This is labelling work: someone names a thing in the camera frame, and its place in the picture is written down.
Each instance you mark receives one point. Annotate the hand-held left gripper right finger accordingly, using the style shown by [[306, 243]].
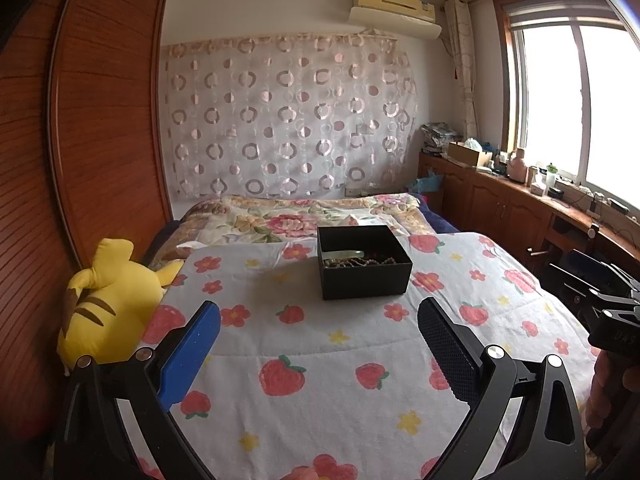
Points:
[[445, 350]]

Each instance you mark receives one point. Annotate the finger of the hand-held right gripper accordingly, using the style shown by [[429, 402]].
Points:
[[585, 262], [575, 290]]

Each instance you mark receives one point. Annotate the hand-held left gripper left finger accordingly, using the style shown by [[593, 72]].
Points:
[[192, 350]]

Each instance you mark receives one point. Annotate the black cardboard box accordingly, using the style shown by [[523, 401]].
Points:
[[367, 280]]

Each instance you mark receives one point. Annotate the green jade bangle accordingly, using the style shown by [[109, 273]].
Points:
[[345, 254]]

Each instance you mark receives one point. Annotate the person's right hand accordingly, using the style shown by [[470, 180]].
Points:
[[599, 400]]

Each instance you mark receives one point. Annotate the white power strip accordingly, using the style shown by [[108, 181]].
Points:
[[600, 199]]

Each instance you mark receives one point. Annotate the white tissue box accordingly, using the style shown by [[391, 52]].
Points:
[[538, 188]]

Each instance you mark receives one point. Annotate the yellow plush toy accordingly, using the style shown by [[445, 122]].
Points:
[[110, 310]]

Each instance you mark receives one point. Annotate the green cap bottle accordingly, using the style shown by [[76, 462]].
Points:
[[551, 176]]

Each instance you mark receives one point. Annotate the wooden cabinet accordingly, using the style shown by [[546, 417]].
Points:
[[500, 210]]

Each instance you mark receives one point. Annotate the strawberry print blanket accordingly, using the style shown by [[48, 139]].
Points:
[[310, 350]]

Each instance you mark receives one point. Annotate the dark blue bedsheet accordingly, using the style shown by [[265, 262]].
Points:
[[440, 217]]

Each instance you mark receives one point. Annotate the floral quilt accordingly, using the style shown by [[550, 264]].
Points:
[[280, 222]]

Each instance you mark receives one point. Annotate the tan cardboard box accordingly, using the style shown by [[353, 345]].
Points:
[[465, 155]]

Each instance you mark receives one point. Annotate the window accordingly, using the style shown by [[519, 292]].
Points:
[[575, 100]]

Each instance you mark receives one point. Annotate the blue bag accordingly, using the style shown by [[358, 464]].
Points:
[[427, 182]]

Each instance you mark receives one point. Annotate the stack of magazines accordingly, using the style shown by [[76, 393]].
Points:
[[440, 135]]

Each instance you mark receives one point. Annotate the patterned window curtain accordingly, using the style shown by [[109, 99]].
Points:
[[462, 60]]

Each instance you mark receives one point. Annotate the wooden wardrobe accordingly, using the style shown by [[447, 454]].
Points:
[[90, 125]]

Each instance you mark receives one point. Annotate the sheer circle pattern curtain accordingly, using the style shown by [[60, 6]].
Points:
[[290, 120]]

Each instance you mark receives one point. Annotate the white air conditioner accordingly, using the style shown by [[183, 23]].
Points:
[[395, 12]]

